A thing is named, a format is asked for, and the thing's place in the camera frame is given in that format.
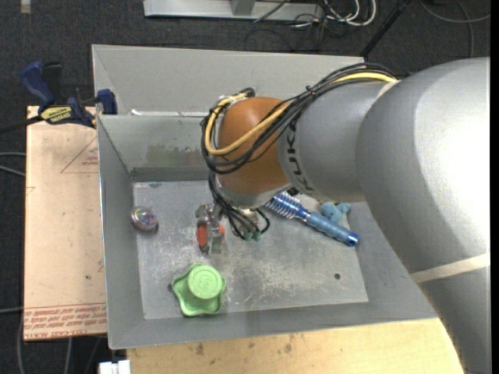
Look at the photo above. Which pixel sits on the shiny round glass thing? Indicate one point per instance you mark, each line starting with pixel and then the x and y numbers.
pixel 144 218

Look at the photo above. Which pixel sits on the brown cardboard board, red print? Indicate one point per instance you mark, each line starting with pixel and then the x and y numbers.
pixel 62 224

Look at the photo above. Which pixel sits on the grey metal bin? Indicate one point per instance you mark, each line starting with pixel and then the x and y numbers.
pixel 273 271

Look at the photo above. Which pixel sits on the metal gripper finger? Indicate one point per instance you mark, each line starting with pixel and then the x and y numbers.
pixel 215 244
pixel 203 213

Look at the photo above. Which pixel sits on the small orange round thing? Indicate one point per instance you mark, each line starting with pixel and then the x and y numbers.
pixel 202 235

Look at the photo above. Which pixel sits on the light blue toy animal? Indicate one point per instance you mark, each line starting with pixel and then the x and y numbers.
pixel 331 210

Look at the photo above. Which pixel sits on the green flower-shaped cup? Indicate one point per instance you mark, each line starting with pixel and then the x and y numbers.
pixel 200 288

